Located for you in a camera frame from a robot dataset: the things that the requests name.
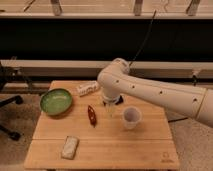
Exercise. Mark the white crumpled towel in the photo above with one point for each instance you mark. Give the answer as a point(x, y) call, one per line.
point(88, 87)

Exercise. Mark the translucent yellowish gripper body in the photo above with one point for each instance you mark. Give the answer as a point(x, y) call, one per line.
point(110, 109)

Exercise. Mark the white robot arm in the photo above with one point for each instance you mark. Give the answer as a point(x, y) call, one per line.
point(191, 101)

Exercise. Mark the green bowl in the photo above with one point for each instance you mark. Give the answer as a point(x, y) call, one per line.
point(56, 101)

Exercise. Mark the white sponge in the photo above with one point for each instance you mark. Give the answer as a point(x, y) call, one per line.
point(70, 147)

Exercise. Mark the black rectangular block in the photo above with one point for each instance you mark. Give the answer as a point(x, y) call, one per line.
point(120, 100)

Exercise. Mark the red pepper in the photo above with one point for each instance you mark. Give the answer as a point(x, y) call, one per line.
point(92, 116)

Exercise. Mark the white paper cup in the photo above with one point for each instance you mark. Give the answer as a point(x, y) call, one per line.
point(131, 117)

